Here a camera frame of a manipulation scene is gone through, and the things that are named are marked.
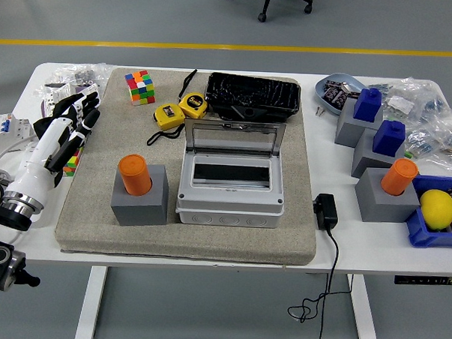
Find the yellow lemon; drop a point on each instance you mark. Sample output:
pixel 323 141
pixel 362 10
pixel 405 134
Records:
pixel 437 208

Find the clear bag mixed components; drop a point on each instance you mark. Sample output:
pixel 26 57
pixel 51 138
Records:
pixel 437 143

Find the clear bag white connectors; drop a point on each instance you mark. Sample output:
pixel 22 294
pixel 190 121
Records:
pixel 399 104

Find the small metal screws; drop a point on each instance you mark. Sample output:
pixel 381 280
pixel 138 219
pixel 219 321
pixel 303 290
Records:
pixel 319 111

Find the orange cylinder battery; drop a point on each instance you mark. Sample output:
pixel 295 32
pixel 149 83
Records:
pixel 134 173
pixel 398 177

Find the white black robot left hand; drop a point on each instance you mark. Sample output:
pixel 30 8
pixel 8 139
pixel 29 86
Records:
pixel 43 150

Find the grey electrical box clear lid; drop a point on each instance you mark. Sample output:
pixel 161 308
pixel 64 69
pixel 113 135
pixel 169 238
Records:
pixel 228 211

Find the grey-brown table mat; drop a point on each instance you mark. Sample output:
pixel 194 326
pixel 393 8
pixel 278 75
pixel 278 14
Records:
pixel 245 245

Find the brown silver snack packet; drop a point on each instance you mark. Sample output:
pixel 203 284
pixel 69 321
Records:
pixel 350 90

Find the white circuit breaker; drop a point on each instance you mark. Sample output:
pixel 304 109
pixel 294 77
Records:
pixel 10 130

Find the clear bag blue components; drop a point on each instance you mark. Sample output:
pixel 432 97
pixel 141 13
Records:
pixel 435 103

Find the black office chair base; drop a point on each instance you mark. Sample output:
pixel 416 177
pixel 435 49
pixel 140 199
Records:
pixel 269 2

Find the clear bag white breakers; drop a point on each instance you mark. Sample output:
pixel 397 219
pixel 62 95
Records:
pixel 54 94

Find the white table leg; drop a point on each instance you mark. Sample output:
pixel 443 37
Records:
pixel 364 314
pixel 92 302

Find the blue-grey bowl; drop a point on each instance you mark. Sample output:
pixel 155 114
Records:
pixel 344 78

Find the multicolour puzzle cube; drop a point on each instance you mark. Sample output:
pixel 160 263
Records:
pixel 140 87
pixel 71 164

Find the yellow tape measure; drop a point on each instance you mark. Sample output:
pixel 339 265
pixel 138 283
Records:
pixel 169 116

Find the blue storage bin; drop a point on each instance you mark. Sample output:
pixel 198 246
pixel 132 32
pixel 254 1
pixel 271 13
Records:
pixel 418 234

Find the blue plastic block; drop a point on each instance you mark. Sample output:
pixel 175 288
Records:
pixel 367 106
pixel 388 139

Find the dark patterned snack packet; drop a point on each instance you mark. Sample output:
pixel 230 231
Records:
pixel 335 97
pixel 332 83

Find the green connector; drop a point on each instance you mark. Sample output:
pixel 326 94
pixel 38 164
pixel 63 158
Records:
pixel 409 154

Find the grey cube holder block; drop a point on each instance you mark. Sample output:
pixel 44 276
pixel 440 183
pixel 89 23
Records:
pixel 347 130
pixel 382 210
pixel 141 211
pixel 365 160

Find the black table control panel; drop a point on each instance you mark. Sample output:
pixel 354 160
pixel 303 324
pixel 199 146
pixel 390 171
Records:
pixel 423 280

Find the clear bag small screws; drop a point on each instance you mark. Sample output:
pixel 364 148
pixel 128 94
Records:
pixel 84 73

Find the black plastic tray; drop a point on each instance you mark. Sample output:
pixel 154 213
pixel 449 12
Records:
pixel 252 90

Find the yellow tape measure 5m label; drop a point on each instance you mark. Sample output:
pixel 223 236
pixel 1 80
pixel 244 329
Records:
pixel 193 105

